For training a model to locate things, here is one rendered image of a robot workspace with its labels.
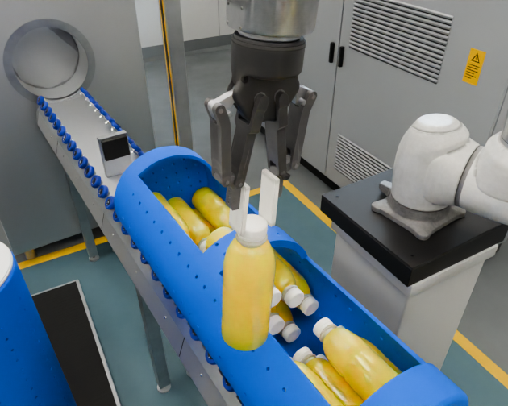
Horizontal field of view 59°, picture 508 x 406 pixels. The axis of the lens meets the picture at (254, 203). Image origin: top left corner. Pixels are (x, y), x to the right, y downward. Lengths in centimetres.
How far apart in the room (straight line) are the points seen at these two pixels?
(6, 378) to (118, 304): 121
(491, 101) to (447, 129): 107
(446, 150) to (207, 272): 61
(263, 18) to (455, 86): 190
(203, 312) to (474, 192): 65
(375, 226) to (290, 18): 86
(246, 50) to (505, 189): 76
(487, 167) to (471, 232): 24
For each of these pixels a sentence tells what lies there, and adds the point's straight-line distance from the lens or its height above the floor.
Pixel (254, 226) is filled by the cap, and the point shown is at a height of 145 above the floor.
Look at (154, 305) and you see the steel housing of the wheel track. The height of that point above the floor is 87.
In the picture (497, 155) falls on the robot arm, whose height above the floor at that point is 133.
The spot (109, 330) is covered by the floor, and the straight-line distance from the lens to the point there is 241.
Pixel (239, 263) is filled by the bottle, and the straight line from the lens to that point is 58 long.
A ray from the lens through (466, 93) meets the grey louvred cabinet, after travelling 227.
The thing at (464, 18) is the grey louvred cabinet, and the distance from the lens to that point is 225.
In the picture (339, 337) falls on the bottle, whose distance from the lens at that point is 84.
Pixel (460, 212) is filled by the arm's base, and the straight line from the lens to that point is 132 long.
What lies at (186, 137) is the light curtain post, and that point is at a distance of 193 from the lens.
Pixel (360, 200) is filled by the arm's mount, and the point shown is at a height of 106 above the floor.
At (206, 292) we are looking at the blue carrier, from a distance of 87.
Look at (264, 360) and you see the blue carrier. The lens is 76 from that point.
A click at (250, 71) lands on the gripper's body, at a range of 46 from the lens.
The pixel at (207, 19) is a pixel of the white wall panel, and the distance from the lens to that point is 609.
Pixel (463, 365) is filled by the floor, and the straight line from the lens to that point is 239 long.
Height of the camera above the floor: 181
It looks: 36 degrees down
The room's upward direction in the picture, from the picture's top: straight up
